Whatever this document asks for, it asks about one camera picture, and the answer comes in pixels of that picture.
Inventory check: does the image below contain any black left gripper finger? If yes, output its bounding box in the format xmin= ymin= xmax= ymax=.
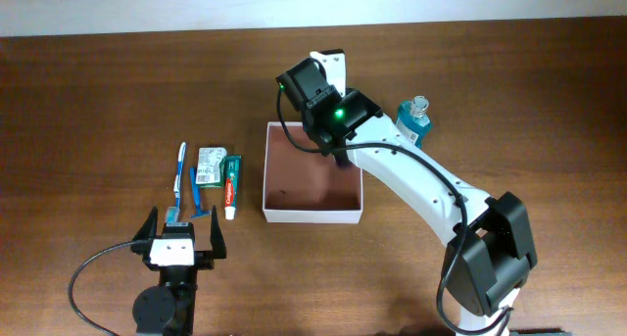
xmin=132 ymin=207 xmax=158 ymax=241
xmin=210 ymin=206 xmax=227 ymax=253

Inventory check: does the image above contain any white cardboard box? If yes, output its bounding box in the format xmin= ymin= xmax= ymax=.
xmin=262 ymin=121 xmax=363 ymax=224

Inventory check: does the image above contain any blue mouthwash bottle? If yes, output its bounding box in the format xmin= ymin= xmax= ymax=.
xmin=396 ymin=96 xmax=432 ymax=148

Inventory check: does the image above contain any green white soap box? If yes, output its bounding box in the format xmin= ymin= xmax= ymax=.
xmin=195 ymin=147 xmax=227 ymax=187

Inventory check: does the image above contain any clear bottle with purple liquid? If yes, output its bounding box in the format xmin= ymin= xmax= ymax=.
xmin=334 ymin=151 xmax=352 ymax=168

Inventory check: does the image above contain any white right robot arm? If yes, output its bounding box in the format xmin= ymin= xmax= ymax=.
xmin=276 ymin=58 xmax=538 ymax=335

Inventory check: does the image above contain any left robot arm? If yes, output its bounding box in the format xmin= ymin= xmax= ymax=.
xmin=131 ymin=208 xmax=227 ymax=335

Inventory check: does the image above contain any blue white toothbrush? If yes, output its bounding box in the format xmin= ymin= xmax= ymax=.
xmin=166 ymin=142 xmax=187 ymax=223

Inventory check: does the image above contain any blue disposable razor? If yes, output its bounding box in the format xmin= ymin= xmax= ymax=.
xmin=189 ymin=167 xmax=211 ymax=219

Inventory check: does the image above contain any green red toothpaste tube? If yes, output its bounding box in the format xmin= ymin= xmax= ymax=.
xmin=224 ymin=155 xmax=242 ymax=220

